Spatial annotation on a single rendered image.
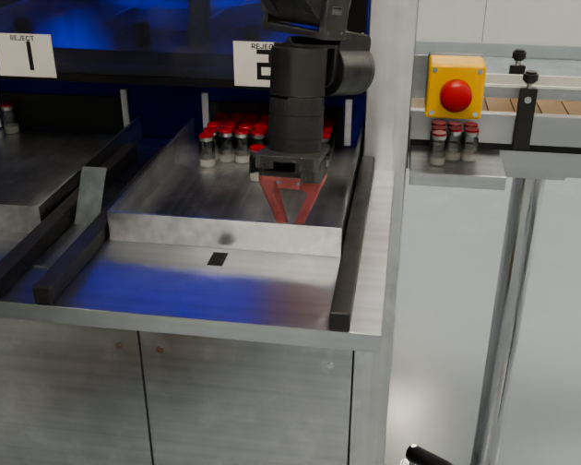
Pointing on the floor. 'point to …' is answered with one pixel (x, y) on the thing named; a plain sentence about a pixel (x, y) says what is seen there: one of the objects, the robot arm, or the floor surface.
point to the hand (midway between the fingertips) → (290, 232)
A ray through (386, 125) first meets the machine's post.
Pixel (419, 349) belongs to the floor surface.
